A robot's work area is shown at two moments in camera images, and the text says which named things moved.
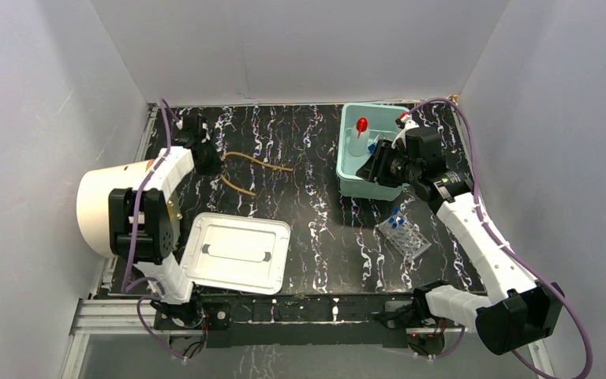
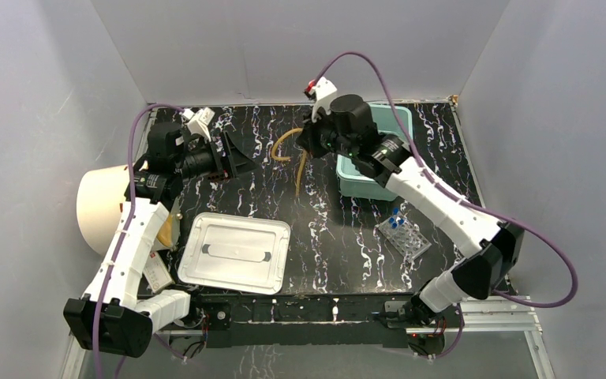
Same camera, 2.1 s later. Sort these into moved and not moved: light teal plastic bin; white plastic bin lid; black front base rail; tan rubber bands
Moved: tan rubber bands
Not moved: white plastic bin lid; light teal plastic bin; black front base rail
